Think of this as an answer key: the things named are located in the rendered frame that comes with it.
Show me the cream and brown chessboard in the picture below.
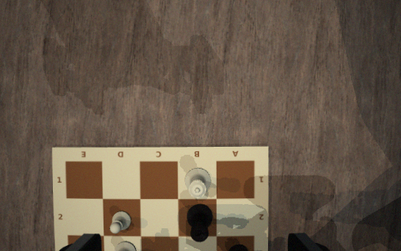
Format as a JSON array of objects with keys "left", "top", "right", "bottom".
[{"left": 52, "top": 146, "right": 269, "bottom": 251}]

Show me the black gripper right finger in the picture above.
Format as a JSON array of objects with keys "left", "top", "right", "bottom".
[{"left": 288, "top": 233, "right": 330, "bottom": 251}]

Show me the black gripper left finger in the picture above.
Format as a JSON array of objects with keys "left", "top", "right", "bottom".
[{"left": 59, "top": 233, "right": 101, "bottom": 251}]

